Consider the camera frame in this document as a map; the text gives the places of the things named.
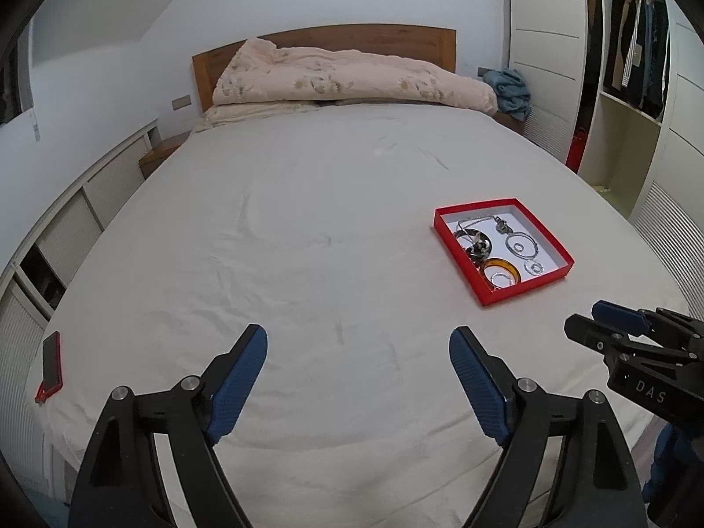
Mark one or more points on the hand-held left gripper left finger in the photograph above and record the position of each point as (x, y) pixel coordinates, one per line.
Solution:
(239, 377)

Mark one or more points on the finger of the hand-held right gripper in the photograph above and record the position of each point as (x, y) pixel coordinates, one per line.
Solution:
(621, 316)
(591, 333)

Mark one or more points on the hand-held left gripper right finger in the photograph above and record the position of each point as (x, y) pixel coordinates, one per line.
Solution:
(476, 379)

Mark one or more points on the silver hoop earring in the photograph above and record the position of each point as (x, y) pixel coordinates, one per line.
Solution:
(510, 247)
(534, 268)

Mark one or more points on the red jewelry box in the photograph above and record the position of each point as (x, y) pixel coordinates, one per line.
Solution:
(550, 247)

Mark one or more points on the thin silver bangle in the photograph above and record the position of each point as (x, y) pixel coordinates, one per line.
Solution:
(473, 221)

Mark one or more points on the person's right forearm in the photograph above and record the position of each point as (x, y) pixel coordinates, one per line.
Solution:
(671, 462)

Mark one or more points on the amber bangle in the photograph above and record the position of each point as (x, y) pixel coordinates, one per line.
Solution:
(487, 265)

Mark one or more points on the black bangle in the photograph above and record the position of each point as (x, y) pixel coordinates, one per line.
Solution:
(468, 252)

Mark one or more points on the red bag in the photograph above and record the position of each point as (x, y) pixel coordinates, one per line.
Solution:
(576, 151)

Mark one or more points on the phone in red case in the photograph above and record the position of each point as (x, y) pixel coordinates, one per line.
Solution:
(50, 366)

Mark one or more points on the wooden nightstand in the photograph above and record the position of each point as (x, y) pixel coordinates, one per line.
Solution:
(509, 121)
(162, 154)

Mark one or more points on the blue crumpled clothing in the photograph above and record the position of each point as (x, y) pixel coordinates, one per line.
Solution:
(509, 91)

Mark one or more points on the hanging dark clothes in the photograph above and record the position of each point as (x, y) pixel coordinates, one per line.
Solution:
(638, 55)

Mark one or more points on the cream pillow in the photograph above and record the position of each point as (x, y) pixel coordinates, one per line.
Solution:
(236, 113)

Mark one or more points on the white wardrobe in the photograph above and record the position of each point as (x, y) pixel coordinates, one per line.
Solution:
(544, 27)

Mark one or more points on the wooden headboard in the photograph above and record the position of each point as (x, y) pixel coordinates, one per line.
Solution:
(206, 77)

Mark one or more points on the beige floral duvet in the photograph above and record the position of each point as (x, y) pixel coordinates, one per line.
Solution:
(341, 80)

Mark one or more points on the window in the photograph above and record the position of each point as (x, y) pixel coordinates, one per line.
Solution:
(14, 82)

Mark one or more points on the wall socket panel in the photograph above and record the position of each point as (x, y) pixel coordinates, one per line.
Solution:
(181, 102)

